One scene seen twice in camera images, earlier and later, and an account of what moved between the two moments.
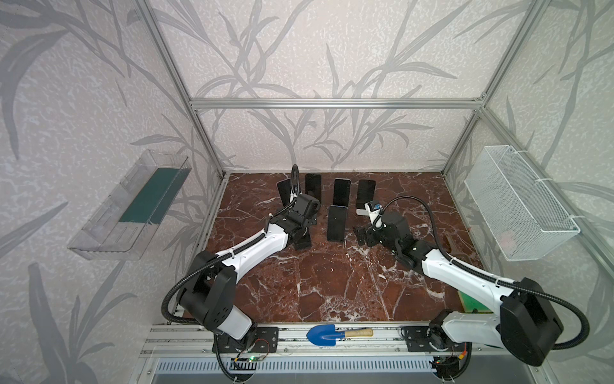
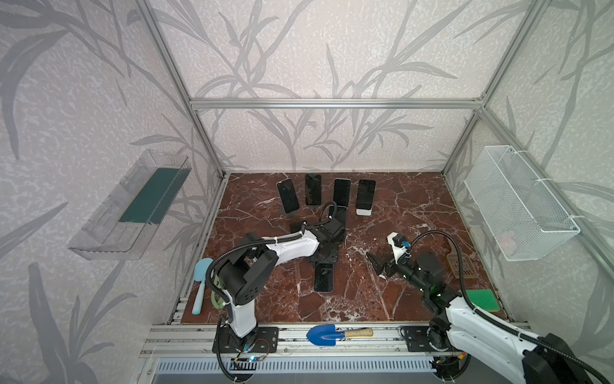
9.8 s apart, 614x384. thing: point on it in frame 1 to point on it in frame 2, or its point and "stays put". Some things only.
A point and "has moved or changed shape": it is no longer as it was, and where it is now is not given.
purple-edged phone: (301, 238) has moved or changed shape
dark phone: (365, 193) stays put
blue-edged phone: (336, 223) stays put
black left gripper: (312, 221) to (334, 249)
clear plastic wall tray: (132, 207) stays put
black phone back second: (312, 185) stays put
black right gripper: (368, 236) to (381, 266)
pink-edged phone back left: (284, 188) stays put
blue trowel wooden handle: (326, 334) stays put
